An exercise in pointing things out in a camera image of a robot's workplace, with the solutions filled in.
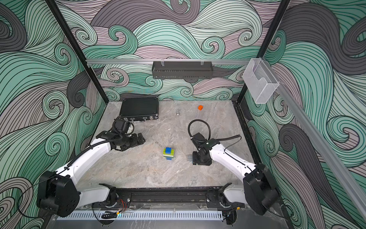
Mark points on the clear plastic wall bin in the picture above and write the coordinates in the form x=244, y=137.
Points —
x=260, y=80

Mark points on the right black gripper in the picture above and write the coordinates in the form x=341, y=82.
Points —
x=195, y=159

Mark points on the black wall tray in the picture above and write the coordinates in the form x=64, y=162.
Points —
x=182, y=70

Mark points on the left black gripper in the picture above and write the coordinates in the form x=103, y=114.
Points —
x=135, y=141

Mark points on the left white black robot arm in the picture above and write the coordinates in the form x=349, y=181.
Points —
x=57, y=192

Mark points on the black hard case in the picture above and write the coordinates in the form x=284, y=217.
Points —
x=139, y=109

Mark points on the aluminium wall rail right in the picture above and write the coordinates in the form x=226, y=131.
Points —
x=346, y=180

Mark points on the lime green long lego brick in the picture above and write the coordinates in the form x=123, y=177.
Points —
x=168, y=155

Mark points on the white slotted cable duct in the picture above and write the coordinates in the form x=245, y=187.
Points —
x=148, y=215

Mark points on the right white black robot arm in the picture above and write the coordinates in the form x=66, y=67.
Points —
x=259, y=189

